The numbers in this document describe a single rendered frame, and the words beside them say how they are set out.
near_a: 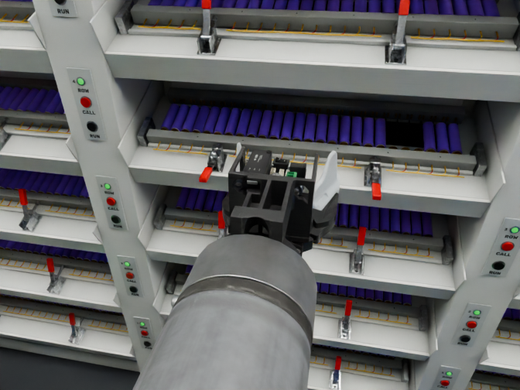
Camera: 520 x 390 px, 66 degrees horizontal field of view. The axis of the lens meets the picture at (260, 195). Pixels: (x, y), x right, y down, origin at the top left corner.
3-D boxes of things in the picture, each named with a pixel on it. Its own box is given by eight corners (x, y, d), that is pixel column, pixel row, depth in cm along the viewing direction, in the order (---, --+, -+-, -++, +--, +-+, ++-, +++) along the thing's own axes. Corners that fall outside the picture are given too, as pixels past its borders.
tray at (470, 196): (480, 218, 65) (505, 183, 57) (135, 182, 74) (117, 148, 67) (465, 130, 76) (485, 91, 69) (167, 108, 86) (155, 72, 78)
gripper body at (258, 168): (323, 150, 36) (313, 228, 26) (315, 227, 40) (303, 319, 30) (240, 143, 37) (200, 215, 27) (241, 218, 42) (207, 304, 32)
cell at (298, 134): (306, 119, 74) (301, 145, 71) (295, 119, 75) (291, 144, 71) (306, 112, 73) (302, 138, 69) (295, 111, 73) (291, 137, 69)
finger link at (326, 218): (351, 196, 41) (309, 241, 35) (350, 210, 42) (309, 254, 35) (311, 183, 43) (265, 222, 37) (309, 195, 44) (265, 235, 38)
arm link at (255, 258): (307, 383, 27) (172, 359, 28) (313, 326, 31) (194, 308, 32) (319, 287, 22) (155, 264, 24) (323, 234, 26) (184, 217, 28)
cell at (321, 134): (327, 121, 74) (324, 147, 70) (317, 121, 74) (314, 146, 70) (328, 114, 72) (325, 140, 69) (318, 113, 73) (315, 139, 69)
